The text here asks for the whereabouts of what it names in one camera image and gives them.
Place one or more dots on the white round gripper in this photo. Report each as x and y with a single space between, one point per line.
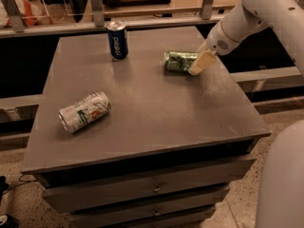
218 41

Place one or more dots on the green soda can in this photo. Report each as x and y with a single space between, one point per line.
179 61

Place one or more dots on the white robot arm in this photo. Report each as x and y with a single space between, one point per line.
280 202

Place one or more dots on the blue pepsi can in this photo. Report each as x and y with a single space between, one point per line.
117 38

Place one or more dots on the white 7up can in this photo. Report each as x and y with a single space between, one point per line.
84 112

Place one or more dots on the grey drawer cabinet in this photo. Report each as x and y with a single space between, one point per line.
192 135

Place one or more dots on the orange white bag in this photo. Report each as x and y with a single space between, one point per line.
31 14

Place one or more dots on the right metal rail bracket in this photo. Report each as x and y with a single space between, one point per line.
205 12

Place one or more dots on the metal rail bracket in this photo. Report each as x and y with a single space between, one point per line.
14 15
97 12
205 12

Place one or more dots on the middle metal rail bracket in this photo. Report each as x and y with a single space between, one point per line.
97 12

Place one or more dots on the left metal rail bracket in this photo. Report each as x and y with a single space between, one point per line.
14 15

